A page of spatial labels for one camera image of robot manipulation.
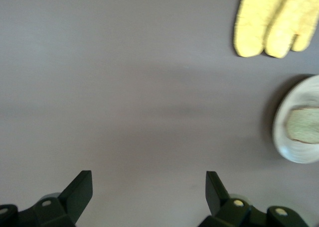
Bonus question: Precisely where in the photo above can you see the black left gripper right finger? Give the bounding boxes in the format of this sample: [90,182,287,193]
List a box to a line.
[198,171,310,227]

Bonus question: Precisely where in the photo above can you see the round wooden plate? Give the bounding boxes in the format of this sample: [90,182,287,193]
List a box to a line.
[272,74,319,164]

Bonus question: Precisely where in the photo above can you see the brown toast slice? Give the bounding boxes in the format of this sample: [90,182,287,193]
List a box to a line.
[285,107,319,144]

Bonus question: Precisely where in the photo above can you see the brown table cover sheet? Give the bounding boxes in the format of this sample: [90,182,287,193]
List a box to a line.
[0,0,319,227]

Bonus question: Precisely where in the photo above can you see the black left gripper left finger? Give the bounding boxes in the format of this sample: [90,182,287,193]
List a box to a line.
[0,170,94,227]

